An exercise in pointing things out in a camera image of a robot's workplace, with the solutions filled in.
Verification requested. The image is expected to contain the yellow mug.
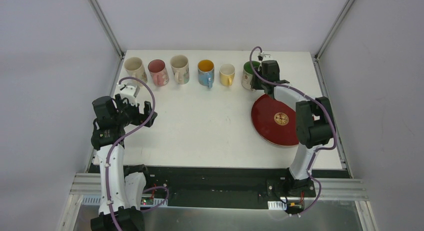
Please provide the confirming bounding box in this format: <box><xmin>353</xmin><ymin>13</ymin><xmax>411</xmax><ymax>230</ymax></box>
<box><xmin>219</xmin><ymin>63</ymin><xmax>235</xmax><ymax>87</ymax></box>

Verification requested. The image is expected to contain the pink mug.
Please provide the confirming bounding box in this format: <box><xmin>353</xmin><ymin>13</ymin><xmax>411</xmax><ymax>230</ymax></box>
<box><xmin>148</xmin><ymin>59</ymin><xmax>169</xmax><ymax>87</ymax></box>

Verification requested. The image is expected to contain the cream floral mug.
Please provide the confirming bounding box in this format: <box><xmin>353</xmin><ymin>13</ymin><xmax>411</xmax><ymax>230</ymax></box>
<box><xmin>123</xmin><ymin>57</ymin><xmax>148</xmax><ymax>83</ymax></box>

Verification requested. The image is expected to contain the blue mug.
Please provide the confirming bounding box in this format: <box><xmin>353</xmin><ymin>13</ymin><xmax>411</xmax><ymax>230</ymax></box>
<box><xmin>197</xmin><ymin>59</ymin><xmax>215</xmax><ymax>89</ymax></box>

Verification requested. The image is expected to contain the cream green mug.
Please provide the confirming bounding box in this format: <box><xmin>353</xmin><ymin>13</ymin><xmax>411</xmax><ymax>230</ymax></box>
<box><xmin>170</xmin><ymin>54</ymin><xmax>190</xmax><ymax>85</ymax></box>

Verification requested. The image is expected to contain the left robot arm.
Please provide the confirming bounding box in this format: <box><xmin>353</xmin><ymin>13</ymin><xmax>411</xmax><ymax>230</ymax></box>
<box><xmin>90</xmin><ymin>94</ymin><xmax>158</xmax><ymax>231</ymax></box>

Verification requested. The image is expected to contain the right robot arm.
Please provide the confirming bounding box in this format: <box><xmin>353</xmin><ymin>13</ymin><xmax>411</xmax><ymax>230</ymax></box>
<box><xmin>249</xmin><ymin>59</ymin><xmax>337</xmax><ymax>196</ymax></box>

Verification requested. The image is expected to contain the red round tray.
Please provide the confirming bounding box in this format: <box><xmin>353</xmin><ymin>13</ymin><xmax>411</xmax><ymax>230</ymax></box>
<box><xmin>251</xmin><ymin>94</ymin><xmax>299</xmax><ymax>147</ymax></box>

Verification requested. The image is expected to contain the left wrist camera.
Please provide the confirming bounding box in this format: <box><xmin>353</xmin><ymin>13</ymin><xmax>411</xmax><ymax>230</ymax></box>
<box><xmin>117</xmin><ymin>83</ymin><xmax>140</xmax><ymax>107</ymax></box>

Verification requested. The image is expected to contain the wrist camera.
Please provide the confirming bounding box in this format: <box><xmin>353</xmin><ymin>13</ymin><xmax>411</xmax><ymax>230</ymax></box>
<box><xmin>258</xmin><ymin>51</ymin><xmax>273</xmax><ymax>62</ymax></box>
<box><xmin>117</xmin><ymin>83</ymin><xmax>140</xmax><ymax>107</ymax></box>

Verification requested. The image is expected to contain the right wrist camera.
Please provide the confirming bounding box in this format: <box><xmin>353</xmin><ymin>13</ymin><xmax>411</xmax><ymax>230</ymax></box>
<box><xmin>258</xmin><ymin>51</ymin><xmax>273</xmax><ymax>62</ymax></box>

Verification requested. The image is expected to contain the left white cable duct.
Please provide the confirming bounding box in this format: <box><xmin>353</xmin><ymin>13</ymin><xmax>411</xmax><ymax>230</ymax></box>
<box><xmin>81</xmin><ymin>194</ymin><xmax>164</xmax><ymax>208</ymax></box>

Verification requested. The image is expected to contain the white cable duct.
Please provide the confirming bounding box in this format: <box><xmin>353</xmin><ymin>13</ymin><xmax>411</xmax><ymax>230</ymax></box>
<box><xmin>267</xmin><ymin>201</ymin><xmax>287</xmax><ymax>211</ymax></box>
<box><xmin>81</xmin><ymin>194</ymin><xmax>164</xmax><ymax>208</ymax></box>

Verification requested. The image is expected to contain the left aluminium frame post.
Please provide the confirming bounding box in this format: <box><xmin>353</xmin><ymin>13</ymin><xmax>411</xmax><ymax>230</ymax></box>
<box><xmin>87</xmin><ymin>0</ymin><xmax>125</xmax><ymax>60</ymax></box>

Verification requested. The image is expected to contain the aluminium frame post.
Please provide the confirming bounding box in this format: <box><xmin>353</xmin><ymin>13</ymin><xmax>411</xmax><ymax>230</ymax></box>
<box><xmin>87</xmin><ymin>0</ymin><xmax>125</xmax><ymax>60</ymax></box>
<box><xmin>314</xmin><ymin>0</ymin><xmax>356</xmax><ymax>62</ymax></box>

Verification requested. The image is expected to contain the right white cable duct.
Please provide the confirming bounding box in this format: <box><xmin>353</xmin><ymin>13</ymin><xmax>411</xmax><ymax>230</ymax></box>
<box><xmin>267</xmin><ymin>201</ymin><xmax>287</xmax><ymax>211</ymax></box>

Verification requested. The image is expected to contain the right aluminium frame post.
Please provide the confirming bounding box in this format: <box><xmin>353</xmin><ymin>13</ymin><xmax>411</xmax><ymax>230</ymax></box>
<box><xmin>314</xmin><ymin>0</ymin><xmax>356</xmax><ymax>62</ymax></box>

